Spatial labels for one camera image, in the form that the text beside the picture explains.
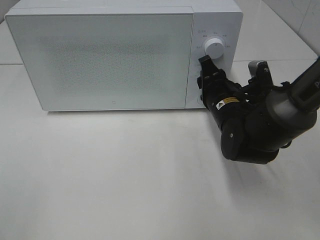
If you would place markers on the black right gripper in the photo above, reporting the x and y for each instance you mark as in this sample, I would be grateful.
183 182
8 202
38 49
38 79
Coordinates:
219 95

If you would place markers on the white round door release button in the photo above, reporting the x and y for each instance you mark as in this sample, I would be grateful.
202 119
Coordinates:
199 100

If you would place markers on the white microwave door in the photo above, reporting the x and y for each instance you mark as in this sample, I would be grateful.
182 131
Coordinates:
105 62

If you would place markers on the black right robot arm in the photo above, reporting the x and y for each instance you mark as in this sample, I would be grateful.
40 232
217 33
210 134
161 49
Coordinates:
260 118

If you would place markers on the white upper microwave knob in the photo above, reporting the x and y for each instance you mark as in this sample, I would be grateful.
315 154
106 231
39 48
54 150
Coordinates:
214 47

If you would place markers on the white microwave oven body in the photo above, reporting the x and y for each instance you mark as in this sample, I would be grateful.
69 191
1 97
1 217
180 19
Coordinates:
210 19

